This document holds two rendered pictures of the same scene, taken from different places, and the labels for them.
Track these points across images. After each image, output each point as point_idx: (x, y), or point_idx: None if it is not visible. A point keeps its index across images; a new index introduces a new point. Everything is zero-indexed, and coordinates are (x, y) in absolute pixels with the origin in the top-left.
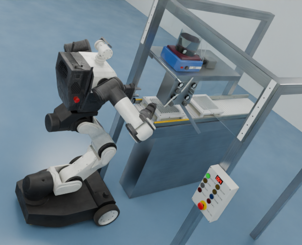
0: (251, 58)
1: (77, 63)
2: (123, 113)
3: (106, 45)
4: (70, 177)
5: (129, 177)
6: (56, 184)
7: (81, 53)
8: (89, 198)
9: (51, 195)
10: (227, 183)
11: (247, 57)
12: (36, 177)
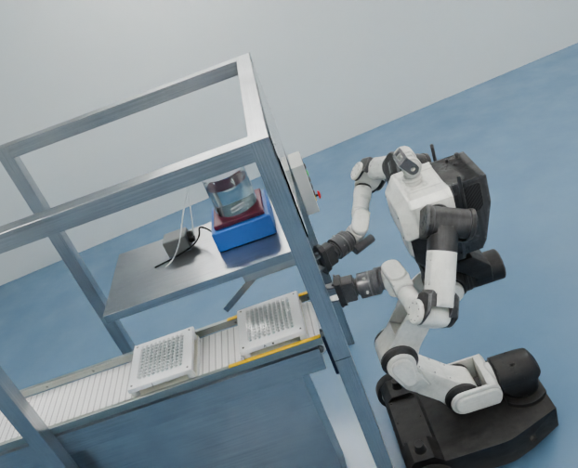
0: (242, 69)
1: (453, 164)
2: None
3: (403, 149)
4: (457, 366)
5: (336, 445)
6: (482, 358)
7: (443, 185)
8: None
9: None
10: (297, 154)
11: (246, 68)
12: (516, 352)
